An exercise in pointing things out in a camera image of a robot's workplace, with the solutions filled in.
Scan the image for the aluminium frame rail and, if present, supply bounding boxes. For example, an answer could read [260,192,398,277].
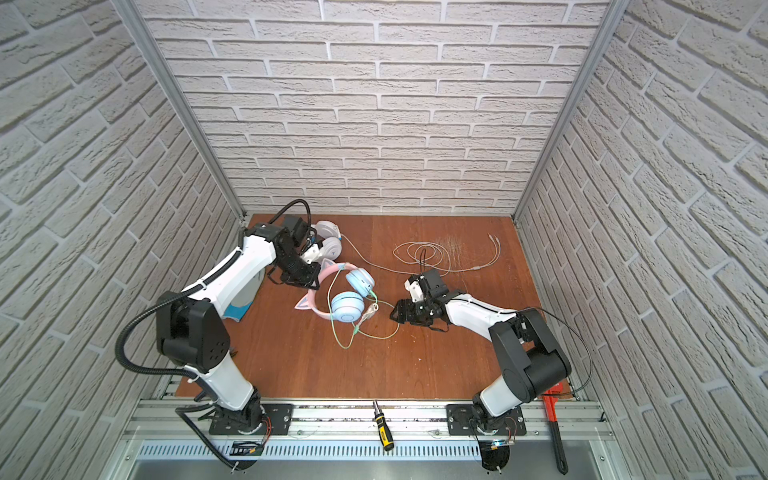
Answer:
[123,399,616,442]

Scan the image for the yellow black screwdriver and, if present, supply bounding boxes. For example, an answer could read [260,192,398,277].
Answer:
[372,400,395,452]

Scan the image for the pink blue cat-ear headphones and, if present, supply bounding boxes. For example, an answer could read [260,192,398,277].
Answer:
[294,259,375,323]

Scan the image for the small black electronics board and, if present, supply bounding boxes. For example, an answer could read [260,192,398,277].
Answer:
[230,441,265,457]

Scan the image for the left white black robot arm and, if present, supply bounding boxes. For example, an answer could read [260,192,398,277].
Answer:
[156,217,320,430]

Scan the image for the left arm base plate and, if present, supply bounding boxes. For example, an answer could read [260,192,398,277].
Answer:
[209,402,294,436]

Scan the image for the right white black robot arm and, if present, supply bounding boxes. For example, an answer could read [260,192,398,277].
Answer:
[390,269,572,418]

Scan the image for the green headphone cable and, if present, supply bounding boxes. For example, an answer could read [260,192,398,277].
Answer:
[325,266,402,350]

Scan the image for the red pipe wrench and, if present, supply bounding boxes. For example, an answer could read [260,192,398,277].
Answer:
[542,382,569,475]

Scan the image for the white headphones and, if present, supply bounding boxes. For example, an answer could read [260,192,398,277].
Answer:
[302,220,342,263]

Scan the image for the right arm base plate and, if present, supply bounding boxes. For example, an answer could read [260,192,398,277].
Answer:
[445,403,527,437]

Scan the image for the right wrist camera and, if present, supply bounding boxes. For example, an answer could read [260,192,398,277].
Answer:
[404,274,424,303]

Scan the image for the white headphone cable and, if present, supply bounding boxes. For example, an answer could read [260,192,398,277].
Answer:
[338,232,502,277]

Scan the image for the black corrugated cable conduit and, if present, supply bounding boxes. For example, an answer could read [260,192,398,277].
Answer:
[113,251,247,379]

